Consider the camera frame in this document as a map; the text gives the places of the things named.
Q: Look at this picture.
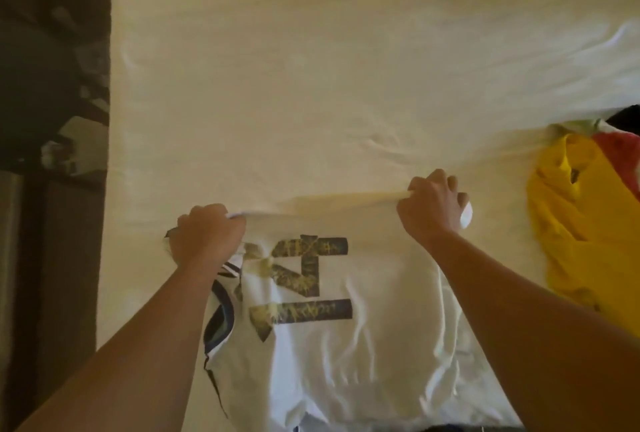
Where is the person's right forearm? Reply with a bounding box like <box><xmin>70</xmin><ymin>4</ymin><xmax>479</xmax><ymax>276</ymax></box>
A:
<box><xmin>428</xmin><ymin>229</ymin><xmax>640</xmax><ymax>432</ymax></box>

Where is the white football jersey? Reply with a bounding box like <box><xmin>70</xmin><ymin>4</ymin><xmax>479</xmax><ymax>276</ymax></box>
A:
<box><xmin>165</xmin><ymin>191</ymin><xmax>523</xmax><ymax>432</ymax></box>

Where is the person's right hand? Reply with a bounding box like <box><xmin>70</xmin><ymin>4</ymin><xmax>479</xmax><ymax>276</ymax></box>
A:
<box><xmin>397</xmin><ymin>169</ymin><xmax>471</xmax><ymax>248</ymax></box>

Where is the yellow shirt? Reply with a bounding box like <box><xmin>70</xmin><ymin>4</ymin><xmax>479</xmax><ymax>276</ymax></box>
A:
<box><xmin>527</xmin><ymin>131</ymin><xmax>640</xmax><ymax>338</ymax></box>

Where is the person's left hand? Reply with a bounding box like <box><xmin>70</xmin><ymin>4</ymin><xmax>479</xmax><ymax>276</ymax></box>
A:
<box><xmin>165</xmin><ymin>203</ymin><xmax>247</xmax><ymax>270</ymax></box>

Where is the person's left forearm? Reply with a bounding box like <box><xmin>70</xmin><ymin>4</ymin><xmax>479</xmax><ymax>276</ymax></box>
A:
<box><xmin>15</xmin><ymin>255</ymin><xmax>229</xmax><ymax>432</ymax></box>

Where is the black round stool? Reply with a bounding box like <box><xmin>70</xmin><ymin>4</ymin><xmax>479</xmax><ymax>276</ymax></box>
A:
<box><xmin>0</xmin><ymin>7</ymin><xmax>111</xmax><ymax>174</ymax></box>

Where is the white bed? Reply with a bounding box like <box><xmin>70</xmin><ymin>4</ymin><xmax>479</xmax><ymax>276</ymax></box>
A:
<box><xmin>95</xmin><ymin>0</ymin><xmax>640</xmax><ymax>432</ymax></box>

